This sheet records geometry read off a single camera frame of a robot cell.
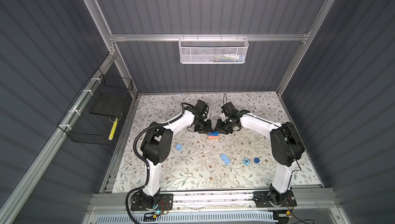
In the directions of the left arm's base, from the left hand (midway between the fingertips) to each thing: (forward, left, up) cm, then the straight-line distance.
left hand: (211, 131), depth 92 cm
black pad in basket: (+7, +54, +20) cm, 58 cm away
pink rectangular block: (-1, -1, -4) cm, 4 cm away
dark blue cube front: (-2, -3, 0) cm, 3 cm away
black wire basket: (-2, +59, +21) cm, 63 cm away
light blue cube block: (-6, +20, -5) cm, 22 cm away
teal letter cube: (-18, -18, -4) cm, 26 cm away
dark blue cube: (-2, +1, 0) cm, 2 cm away
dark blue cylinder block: (-17, -24, -6) cm, 30 cm away
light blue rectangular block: (-15, -7, -6) cm, 17 cm away
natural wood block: (-2, -1, -5) cm, 6 cm away
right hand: (+1, -3, -1) cm, 3 cm away
